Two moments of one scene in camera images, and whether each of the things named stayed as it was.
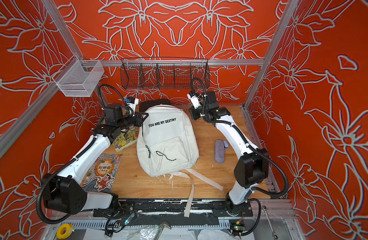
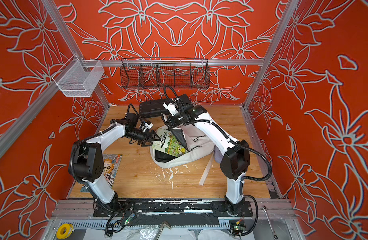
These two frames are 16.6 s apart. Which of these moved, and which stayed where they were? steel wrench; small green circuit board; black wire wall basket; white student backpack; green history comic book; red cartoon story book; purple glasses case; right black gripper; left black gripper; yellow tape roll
Moved: green history comic book; left black gripper; white student backpack; right black gripper
Stayed: black wire wall basket; steel wrench; small green circuit board; yellow tape roll; purple glasses case; red cartoon story book
